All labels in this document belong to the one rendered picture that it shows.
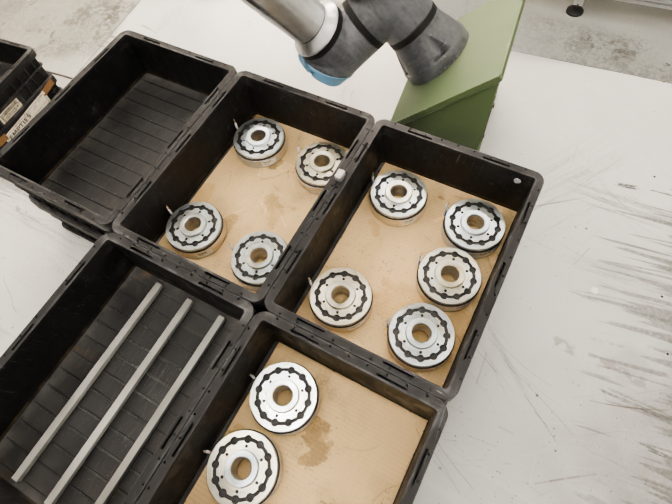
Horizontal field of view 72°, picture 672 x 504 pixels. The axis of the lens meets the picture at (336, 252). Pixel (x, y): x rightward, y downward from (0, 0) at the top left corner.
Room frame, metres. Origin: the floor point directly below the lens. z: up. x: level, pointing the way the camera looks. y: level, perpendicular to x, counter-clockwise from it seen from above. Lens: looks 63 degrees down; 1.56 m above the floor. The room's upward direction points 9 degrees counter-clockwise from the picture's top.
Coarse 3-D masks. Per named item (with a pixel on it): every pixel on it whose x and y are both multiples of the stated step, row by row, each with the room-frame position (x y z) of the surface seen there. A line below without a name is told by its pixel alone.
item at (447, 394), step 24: (384, 120) 0.56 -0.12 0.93; (432, 144) 0.49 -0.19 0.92; (456, 144) 0.48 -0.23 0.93; (504, 168) 0.42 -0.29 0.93; (336, 192) 0.43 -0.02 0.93; (528, 216) 0.32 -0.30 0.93; (312, 240) 0.35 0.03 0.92; (288, 264) 0.31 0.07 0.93; (504, 264) 0.26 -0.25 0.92; (288, 312) 0.23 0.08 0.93; (480, 312) 0.19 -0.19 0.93; (336, 336) 0.19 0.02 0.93; (480, 336) 0.15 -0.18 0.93; (384, 360) 0.14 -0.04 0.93; (432, 384) 0.10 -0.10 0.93; (456, 384) 0.10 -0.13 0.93
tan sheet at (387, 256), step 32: (448, 192) 0.45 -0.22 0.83; (352, 224) 0.42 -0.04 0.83; (384, 224) 0.41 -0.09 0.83; (416, 224) 0.40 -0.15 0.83; (352, 256) 0.35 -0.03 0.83; (384, 256) 0.34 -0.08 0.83; (416, 256) 0.33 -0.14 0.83; (384, 288) 0.29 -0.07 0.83; (416, 288) 0.28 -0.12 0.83; (480, 288) 0.26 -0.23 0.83; (384, 320) 0.23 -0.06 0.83; (384, 352) 0.18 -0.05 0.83
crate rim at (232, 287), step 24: (240, 72) 0.74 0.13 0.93; (312, 96) 0.64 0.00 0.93; (360, 144) 0.52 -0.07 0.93; (168, 168) 0.54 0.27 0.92; (336, 168) 0.47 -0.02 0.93; (144, 192) 0.49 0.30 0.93; (120, 216) 0.45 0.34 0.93; (312, 216) 0.39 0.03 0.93; (144, 240) 0.40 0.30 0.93; (192, 264) 0.34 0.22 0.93; (240, 288) 0.28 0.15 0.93; (264, 288) 0.28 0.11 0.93
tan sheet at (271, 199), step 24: (288, 144) 0.63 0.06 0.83; (216, 168) 0.60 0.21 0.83; (240, 168) 0.59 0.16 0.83; (264, 168) 0.58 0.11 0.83; (288, 168) 0.57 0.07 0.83; (216, 192) 0.54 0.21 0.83; (240, 192) 0.53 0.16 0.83; (264, 192) 0.52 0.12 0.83; (288, 192) 0.51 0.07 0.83; (240, 216) 0.48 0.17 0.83; (264, 216) 0.47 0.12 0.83; (288, 216) 0.46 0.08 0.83; (288, 240) 0.41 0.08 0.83; (216, 264) 0.38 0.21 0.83
